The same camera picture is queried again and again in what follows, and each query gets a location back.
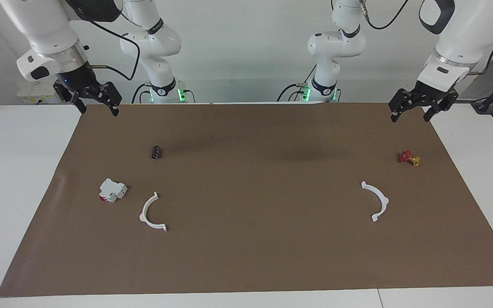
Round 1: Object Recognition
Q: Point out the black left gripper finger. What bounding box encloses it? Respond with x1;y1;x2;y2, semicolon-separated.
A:
389;89;421;124
422;92;460;123

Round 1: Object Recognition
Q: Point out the white power strip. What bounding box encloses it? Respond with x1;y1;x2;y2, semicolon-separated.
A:
16;83;57;105

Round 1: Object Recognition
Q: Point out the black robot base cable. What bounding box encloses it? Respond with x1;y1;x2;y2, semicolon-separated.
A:
131;83;151;104
276;64;318;103

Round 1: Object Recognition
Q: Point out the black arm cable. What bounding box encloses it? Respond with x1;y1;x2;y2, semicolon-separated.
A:
80;11;141;82
358;0;493;77

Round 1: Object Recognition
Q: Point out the white circuit breaker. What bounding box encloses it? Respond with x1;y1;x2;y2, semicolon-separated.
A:
98;178;128;203

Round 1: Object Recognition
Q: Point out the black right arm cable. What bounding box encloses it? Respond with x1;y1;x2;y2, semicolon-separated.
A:
80;11;141;82

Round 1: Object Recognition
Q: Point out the red yellow valve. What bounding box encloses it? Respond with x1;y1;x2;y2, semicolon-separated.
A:
398;149;422;167

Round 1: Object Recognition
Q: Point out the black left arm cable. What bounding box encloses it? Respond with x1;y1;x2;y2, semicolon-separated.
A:
358;0;493;77

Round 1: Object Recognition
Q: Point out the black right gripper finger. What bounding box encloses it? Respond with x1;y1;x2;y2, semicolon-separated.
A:
53;81;87;114
87;81;122;117

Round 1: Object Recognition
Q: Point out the white half ring pipe clamp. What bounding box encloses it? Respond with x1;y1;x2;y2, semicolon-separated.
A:
139;191;168;232
360;181;389;222

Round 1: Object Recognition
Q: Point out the brown table mat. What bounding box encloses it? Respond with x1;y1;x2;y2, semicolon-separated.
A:
0;102;493;297

